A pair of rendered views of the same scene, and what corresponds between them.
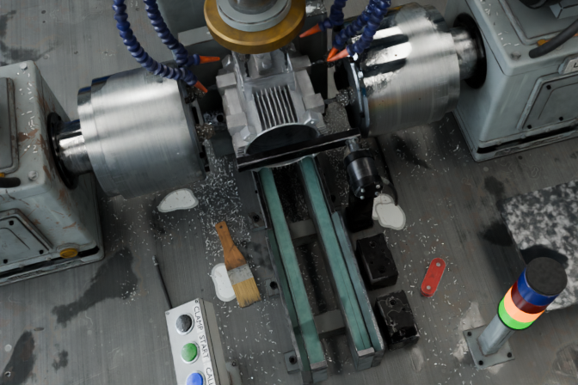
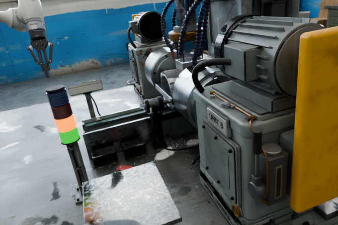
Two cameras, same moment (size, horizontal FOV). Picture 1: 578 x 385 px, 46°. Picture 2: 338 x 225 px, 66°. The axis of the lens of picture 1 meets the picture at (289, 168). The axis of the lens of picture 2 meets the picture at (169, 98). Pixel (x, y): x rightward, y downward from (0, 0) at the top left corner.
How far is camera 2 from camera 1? 1.50 m
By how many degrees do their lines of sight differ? 68
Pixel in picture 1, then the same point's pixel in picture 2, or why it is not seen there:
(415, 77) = (187, 82)
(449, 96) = (190, 105)
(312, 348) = (90, 123)
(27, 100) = (163, 44)
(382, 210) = (164, 152)
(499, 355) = (79, 196)
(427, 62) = not seen: hidden behind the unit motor
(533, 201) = (152, 175)
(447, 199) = (173, 173)
